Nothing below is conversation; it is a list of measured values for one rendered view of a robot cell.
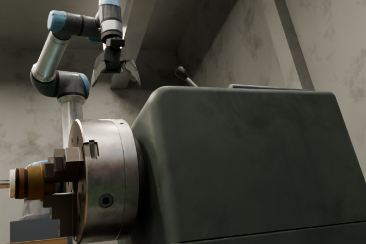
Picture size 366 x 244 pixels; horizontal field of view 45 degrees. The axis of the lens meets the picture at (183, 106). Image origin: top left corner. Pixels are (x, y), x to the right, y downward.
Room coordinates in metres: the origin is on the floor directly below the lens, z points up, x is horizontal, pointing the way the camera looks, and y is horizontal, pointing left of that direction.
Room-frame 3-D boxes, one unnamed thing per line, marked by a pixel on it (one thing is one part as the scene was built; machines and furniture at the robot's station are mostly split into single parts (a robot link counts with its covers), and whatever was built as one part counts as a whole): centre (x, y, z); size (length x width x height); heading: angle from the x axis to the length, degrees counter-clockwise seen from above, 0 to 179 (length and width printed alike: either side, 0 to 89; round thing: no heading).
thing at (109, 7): (1.23, 0.19, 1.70); 0.09 x 0.08 x 0.11; 34
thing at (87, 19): (1.31, 0.26, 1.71); 0.11 x 0.11 x 0.08; 34
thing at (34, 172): (1.04, 0.40, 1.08); 0.09 x 0.09 x 0.09; 26
